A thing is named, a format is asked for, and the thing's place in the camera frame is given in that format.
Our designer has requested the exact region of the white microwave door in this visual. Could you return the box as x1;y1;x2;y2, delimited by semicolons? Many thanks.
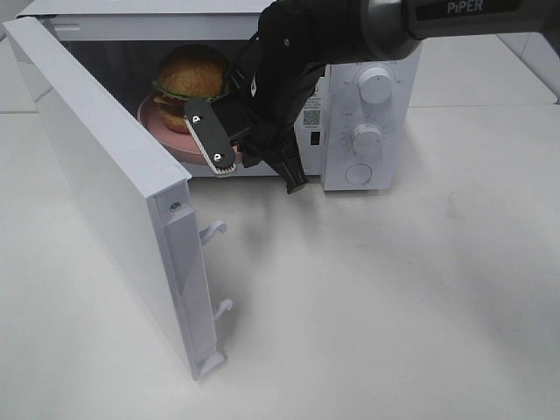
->
4;17;232;379

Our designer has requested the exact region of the white microwave knob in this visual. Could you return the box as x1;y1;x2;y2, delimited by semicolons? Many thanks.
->
350;123;383;157
357;66;395;105

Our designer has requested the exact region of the round white door button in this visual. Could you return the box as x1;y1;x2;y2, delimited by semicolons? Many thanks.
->
345;164;373;186

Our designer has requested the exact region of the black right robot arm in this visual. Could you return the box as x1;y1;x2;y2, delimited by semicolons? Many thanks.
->
222;0;559;193

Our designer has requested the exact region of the pink round plate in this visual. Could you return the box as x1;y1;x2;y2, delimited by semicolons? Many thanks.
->
136;94;246;167

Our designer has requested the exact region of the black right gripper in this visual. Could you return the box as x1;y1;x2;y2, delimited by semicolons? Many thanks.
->
239;1;372;194

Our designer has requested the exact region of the white warning label sticker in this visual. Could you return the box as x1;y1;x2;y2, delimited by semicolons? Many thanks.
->
298;78;325;129

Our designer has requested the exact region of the lower white microwave knob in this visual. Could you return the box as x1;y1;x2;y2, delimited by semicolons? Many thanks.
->
350;123;383;157

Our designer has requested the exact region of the upper white microwave knob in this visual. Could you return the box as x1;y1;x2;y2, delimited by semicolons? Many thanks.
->
357;66;395;105

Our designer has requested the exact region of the burger with lettuce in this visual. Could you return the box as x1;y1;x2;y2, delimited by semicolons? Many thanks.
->
152;45;229;134

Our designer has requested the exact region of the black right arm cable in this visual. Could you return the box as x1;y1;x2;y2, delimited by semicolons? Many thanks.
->
218;37;263;104

